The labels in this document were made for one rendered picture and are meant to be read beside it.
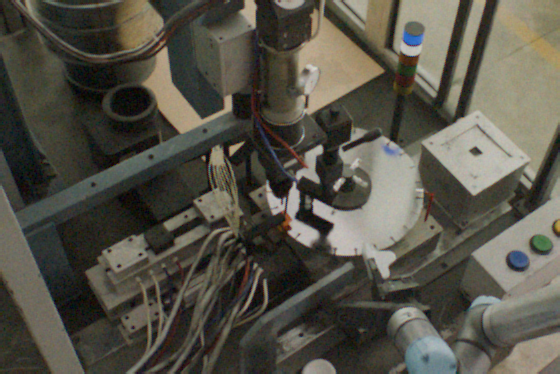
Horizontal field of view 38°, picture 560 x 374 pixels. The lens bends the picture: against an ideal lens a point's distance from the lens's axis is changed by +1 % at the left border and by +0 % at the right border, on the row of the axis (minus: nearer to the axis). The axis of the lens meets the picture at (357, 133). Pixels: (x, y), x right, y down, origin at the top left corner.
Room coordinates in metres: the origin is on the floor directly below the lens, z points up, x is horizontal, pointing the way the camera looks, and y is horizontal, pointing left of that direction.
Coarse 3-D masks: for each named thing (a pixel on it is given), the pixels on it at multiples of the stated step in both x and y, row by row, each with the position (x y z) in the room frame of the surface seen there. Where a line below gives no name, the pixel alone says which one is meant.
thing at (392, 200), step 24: (384, 144) 1.11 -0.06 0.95; (312, 168) 1.02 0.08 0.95; (384, 168) 1.04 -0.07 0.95; (408, 168) 1.05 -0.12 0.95; (384, 192) 0.98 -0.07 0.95; (408, 192) 0.99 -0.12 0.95; (312, 216) 0.90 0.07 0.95; (336, 216) 0.91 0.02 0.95; (360, 216) 0.91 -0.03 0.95; (384, 216) 0.92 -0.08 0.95; (408, 216) 0.93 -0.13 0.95; (312, 240) 0.84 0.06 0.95; (336, 240) 0.85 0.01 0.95; (360, 240) 0.86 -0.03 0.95; (384, 240) 0.86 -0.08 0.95
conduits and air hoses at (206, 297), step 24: (192, 264) 0.79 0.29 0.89; (216, 264) 0.78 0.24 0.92; (240, 264) 0.79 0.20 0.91; (216, 288) 0.73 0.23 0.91; (240, 288) 0.74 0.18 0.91; (264, 288) 0.75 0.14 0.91; (240, 312) 0.69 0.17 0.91; (192, 336) 0.65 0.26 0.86; (216, 336) 0.65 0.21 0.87; (144, 360) 0.62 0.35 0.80; (168, 360) 0.62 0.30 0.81; (192, 360) 0.61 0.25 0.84; (216, 360) 0.60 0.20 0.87
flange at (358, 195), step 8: (360, 168) 1.03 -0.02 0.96; (360, 176) 1.01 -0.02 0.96; (368, 176) 1.01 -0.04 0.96; (320, 184) 0.97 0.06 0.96; (352, 184) 0.97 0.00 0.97; (368, 184) 0.99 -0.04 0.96; (344, 192) 0.96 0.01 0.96; (352, 192) 0.96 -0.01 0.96; (360, 192) 0.97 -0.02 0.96; (368, 192) 0.97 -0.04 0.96; (344, 200) 0.94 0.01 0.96; (352, 200) 0.94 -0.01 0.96; (360, 200) 0.95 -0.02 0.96; (344, 208) 0.93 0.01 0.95
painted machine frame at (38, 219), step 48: (192, 0) 0.89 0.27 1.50; (240, 0) 0.91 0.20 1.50; (192, 48) 0.91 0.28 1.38; (0, 96) 1.00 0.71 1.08; (192, 96) 0.92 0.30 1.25; (240, 96) 1.05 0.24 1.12; (0, 144) 0.98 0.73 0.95; (192, 144) 0.97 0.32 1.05; (48, 192) 0.99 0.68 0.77; (96, 192) 0.83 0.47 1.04; (48, 240) 0.74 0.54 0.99; (48, 288) 0.72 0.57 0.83
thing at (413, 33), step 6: (408, 24) 1.28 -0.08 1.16; (414, 24) 1.28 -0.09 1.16; (420, 24) 1.28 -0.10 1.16; (408, 30) 1.26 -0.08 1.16; (414, 30) 1.26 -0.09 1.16; (420, 30) 1.26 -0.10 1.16; (408, 36) 1.25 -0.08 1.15; (414, 36) 1.25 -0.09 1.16; (420, 36) 1.25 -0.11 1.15; (408, 42) 1.25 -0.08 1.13; (414, 42) 1.25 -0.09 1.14; (420, 42) 1.26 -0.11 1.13
